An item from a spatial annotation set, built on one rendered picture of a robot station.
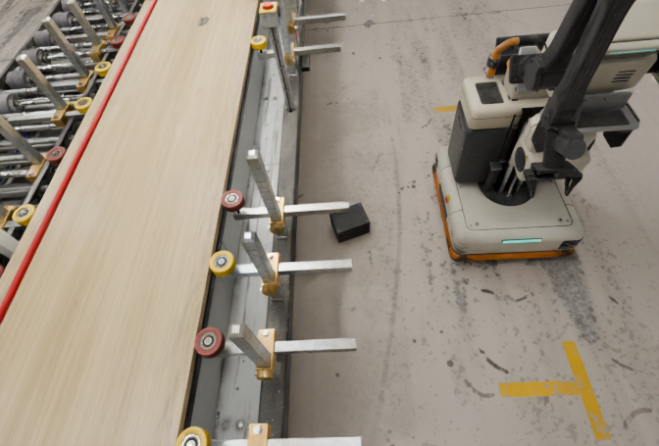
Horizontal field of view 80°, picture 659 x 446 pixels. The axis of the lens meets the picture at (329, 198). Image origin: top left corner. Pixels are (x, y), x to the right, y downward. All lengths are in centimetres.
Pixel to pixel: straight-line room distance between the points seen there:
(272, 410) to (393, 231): 133
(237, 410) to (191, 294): 41
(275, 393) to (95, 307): 61
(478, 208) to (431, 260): 39
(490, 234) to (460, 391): 74
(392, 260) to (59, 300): 154
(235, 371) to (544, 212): 162
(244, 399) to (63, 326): 60
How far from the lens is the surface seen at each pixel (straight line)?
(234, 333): 97
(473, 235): 206
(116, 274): 146
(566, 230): 221
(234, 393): 147
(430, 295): 218
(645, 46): 142
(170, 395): 123
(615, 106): 162
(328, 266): 129
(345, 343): 122
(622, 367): 234
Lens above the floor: 200
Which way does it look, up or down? 54 degrees down
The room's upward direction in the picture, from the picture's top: 9 degrees counter-clockwise
